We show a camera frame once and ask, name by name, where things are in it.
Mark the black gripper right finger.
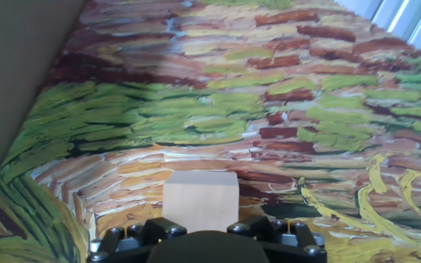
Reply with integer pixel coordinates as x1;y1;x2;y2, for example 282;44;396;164
227;215;328;263

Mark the brown cardboard board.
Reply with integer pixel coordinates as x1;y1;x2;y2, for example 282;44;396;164
0;0;89;209

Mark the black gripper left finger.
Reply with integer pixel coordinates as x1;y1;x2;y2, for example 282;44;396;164
86;217;188;263

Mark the light wooden block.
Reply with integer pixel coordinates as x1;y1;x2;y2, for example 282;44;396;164
162;170;240;234

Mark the painted wheat field cloth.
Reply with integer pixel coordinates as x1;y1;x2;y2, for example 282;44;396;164
0;0;421;263

